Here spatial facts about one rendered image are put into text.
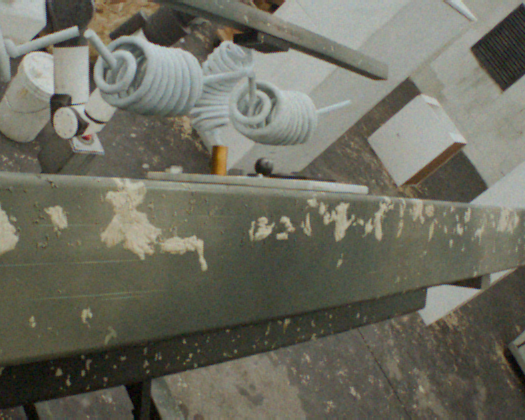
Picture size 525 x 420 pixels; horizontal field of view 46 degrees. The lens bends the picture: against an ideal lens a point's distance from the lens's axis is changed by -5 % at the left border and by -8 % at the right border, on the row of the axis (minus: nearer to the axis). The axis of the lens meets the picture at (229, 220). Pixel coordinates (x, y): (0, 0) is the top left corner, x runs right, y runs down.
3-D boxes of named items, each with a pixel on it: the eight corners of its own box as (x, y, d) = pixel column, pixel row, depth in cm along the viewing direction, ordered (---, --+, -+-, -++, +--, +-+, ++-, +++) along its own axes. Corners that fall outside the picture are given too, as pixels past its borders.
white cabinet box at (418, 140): (385, 141, 676) (435, 98, 638) (415, 186, 658) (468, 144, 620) (366, 139, 640) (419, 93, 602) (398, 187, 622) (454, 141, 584)
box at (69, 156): (64, 159, 210) (93, 123, 200) (76, 189, 205) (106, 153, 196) (34, 157, 201) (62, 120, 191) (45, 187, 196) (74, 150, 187)
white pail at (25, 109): (32, 103, 335) (77, 40, 310) (51, 147, 326) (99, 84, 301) (-18, 100, 310) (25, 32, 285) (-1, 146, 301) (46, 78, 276)
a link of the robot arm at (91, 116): (112, 92, 149) (76, 152, 159) (138, 87, 157) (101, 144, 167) (84, 64, 150) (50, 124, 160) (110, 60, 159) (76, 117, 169)
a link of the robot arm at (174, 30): (224, 15, 149) (183, 42, 153) (201, -18, 147) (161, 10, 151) (214, 18, 137) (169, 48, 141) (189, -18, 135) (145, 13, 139)
